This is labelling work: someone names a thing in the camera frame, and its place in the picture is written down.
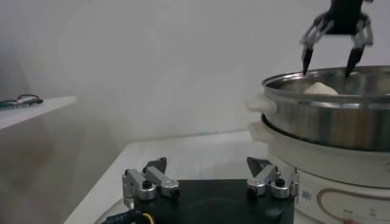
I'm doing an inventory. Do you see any green-handled tool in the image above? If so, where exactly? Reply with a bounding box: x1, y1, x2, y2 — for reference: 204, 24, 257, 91
0, 99, 31, 111

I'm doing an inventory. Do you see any white steamed baozi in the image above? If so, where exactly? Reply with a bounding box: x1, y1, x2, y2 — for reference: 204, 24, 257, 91
303, 82, 339, 96

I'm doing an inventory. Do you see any white electric cooker base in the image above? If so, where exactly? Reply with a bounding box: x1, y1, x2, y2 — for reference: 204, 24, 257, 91
248, 121, 390, 224

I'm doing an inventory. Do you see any white utility table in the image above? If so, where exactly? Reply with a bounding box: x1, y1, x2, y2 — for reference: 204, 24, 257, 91
0, 96, 77, 131

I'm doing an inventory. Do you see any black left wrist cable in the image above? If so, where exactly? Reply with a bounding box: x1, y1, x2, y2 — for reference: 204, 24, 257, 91
102, 211, 155, 224

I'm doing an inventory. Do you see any stainless steel steamer basket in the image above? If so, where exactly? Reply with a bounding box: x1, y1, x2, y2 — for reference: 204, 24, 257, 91
246, 65, 390, 152

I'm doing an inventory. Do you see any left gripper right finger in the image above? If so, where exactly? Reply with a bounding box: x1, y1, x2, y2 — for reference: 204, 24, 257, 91
246, 156, 300, 204

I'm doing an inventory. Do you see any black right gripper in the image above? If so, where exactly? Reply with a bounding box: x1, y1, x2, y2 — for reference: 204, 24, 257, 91
300, 0, 374, 77

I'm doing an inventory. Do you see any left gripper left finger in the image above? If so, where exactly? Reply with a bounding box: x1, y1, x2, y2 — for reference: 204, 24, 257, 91
121, 156, 180, 211

